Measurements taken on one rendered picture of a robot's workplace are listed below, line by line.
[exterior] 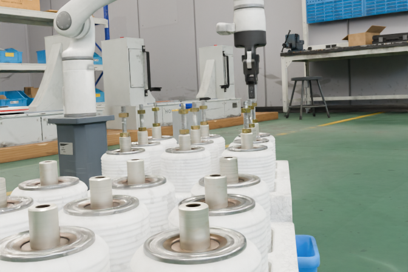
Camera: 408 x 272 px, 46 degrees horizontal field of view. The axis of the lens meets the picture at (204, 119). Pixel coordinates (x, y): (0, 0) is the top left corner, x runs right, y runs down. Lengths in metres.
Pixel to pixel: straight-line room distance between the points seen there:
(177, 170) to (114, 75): 3.04
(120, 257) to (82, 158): 0.99
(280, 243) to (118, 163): 0.41
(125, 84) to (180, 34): 3.95
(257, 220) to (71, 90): 1.09
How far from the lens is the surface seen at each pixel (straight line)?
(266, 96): 6.73
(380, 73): 6.12
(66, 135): 1.47
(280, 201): 0.83
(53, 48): 3.55
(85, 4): 1.44
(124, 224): 0.46
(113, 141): 3.45
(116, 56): 3.86
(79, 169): 1.45
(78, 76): 1.46
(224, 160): 0.57
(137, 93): 3.82
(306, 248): 0.82
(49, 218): 0.38
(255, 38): 1.09
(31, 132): 3.14
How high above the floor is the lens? 0.36
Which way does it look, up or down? 4 degrees down
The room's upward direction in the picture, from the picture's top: 3 degrees counter-clockwise
